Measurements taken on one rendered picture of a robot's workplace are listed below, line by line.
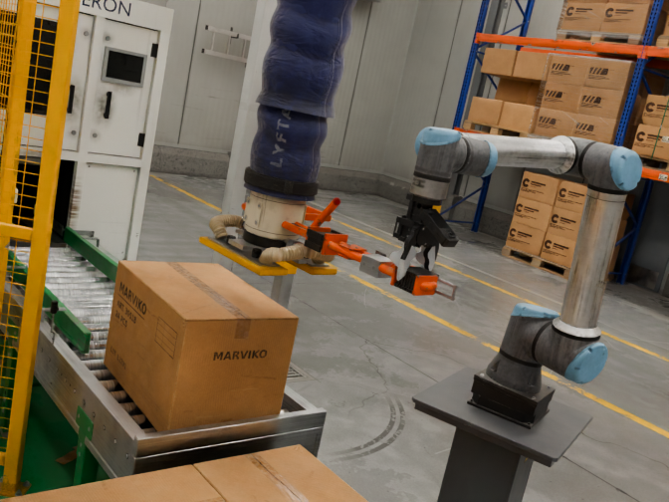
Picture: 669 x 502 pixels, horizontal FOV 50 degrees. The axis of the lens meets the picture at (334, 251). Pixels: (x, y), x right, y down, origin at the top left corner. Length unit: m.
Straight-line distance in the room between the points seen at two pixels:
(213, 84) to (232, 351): 9.91
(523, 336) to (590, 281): 0.31
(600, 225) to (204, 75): 10.08
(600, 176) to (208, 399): 1.36
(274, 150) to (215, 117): 10.01
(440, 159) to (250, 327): 0.88
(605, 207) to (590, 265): 0.18
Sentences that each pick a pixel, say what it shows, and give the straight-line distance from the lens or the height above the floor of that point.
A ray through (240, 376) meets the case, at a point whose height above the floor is 0.75.
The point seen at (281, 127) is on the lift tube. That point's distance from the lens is 2.08.
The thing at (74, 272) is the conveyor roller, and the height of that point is 0.55.
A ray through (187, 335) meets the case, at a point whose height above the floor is 0.90.
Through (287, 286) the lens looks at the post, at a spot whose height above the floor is 0.88.
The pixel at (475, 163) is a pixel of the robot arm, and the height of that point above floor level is 1.57.
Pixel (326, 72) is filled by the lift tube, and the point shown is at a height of 1.72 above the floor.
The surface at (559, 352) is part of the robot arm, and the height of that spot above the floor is 1.04.
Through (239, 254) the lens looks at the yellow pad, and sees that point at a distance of 2.14.
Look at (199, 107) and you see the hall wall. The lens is 11.94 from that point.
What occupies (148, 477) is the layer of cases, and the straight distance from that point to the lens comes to 2.17.
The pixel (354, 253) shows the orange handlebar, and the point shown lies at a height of 1.28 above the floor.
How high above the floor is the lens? 1.66
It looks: 12 degrees down
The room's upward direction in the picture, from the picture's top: 12 degrees clockwise
